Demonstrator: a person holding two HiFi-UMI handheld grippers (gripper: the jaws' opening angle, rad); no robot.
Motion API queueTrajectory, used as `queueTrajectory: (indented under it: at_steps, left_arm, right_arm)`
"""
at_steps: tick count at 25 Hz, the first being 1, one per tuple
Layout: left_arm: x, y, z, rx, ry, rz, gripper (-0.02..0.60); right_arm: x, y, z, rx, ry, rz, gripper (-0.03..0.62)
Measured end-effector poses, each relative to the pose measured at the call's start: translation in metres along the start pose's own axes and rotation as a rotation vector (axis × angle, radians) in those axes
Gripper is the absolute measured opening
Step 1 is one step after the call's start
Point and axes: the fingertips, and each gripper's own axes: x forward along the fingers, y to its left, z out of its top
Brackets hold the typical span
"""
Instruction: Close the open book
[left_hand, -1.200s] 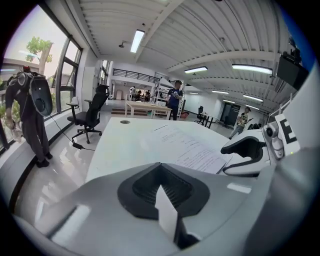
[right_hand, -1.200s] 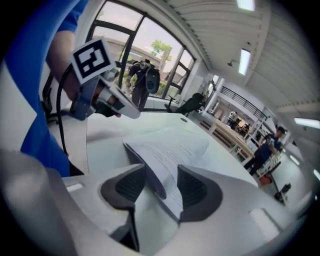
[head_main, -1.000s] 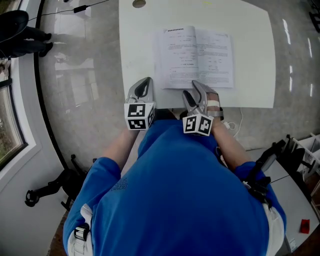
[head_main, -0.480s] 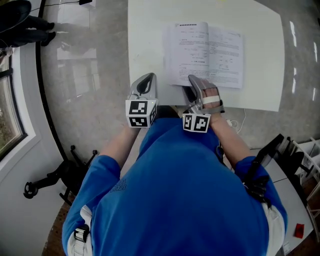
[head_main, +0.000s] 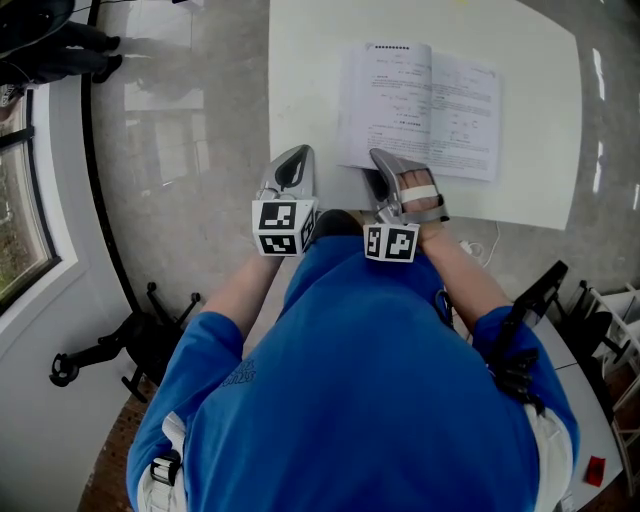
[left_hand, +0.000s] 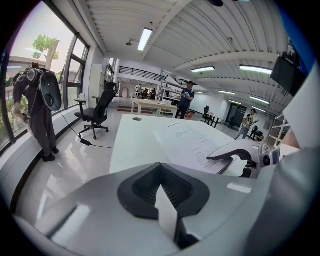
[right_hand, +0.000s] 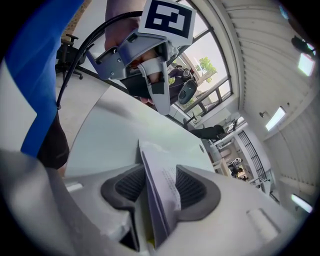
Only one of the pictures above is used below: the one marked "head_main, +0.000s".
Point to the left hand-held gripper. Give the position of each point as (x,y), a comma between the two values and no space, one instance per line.
(277,217)

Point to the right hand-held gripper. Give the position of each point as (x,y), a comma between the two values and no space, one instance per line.
(395,245)

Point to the white book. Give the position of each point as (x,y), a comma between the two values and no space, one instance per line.
(450,125)

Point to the person's right forearm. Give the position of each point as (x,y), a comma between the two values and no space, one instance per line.
(460,280)

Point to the person's left forearm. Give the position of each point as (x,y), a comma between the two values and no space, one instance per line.
(240,295)

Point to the person's right hand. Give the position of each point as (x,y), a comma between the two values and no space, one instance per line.
(420,205)

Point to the person's dark shorts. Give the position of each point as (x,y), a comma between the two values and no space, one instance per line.
(335,222)

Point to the white table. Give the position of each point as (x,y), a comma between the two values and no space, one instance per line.
(540,150)

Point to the person's blue shirt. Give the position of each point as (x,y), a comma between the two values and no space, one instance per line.
(350,400)

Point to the black framed window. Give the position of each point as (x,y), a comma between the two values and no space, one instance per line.
(20,200)

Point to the white metal rack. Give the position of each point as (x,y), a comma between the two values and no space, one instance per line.
(627,325)

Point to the red paper sheet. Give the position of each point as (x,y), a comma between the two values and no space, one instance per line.
(595,470)

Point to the black phone on mount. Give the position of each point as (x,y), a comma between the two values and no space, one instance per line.
(520,380)

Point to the black chair frame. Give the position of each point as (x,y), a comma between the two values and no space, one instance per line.
(595,335)

